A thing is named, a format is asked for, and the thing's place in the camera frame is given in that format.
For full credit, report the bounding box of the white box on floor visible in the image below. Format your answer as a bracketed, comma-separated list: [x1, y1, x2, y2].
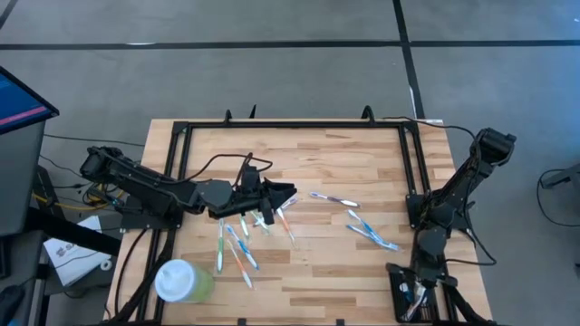
[43, 215, 113, 288]

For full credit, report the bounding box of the looped black floor cable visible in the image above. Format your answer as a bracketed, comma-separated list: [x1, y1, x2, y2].
[536, 168, 580, 228]

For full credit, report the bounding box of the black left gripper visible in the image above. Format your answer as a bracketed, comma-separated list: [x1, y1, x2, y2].
[231, 165, 298, 226]

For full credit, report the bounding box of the green cup white lid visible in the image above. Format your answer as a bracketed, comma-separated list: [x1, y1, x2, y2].
[154, 258, 216, 304]

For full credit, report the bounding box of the yellow cable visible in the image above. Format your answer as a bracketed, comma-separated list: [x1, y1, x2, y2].
[31, 192, 123, 213]

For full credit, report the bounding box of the green white bagged toothbrush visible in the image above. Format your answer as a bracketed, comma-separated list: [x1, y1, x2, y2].
[216, 217, 226, 275]
[251, 209, 272, 236]

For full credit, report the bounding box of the black organizer basket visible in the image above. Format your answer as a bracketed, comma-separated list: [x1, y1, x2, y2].
[384, 261, 450, 324]

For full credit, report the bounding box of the black diagonal desk bar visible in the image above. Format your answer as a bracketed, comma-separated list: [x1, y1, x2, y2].
[26, 207, 121, 257]

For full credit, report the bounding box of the monitor with blue screen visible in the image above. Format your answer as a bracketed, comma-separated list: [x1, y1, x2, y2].
[0, 65, 61, 136]

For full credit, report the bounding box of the blue white bagged toothbrush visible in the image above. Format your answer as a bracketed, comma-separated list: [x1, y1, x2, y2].
[345, 224, 401, 253]
[225, 224, 261, 272]
[346, 208, 387, 245]

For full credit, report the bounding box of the grey metal stand foot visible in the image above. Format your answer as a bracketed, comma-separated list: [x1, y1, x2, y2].
[541, 162, 580, 190]

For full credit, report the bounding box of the pink white bagged toothbrush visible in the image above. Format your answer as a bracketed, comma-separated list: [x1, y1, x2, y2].
[405, 283, 430, 321]

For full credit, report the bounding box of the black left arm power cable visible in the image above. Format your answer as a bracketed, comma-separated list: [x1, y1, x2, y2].
[112, 228, 150, 321]

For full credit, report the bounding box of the long black right arm cable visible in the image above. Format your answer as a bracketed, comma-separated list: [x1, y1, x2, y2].
[380, 115, 498, 267]

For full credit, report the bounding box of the thin black floor cable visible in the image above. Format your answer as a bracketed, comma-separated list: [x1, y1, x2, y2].
[43, 132, 147, 149]

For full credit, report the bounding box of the black aluminium rig frame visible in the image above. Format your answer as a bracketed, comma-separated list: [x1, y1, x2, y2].
[106, 104, 493, 326]

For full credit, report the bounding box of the dark reddish gripper cable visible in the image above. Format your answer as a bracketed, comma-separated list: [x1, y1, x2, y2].
[233, 152, 254, 187]

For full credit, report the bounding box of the black left camera cable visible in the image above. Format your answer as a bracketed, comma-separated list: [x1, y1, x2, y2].
[180, 152, 275, 187]

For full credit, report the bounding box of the teal white bagged toothbrush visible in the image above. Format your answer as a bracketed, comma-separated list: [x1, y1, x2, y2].
[238, 214, 252, 245]

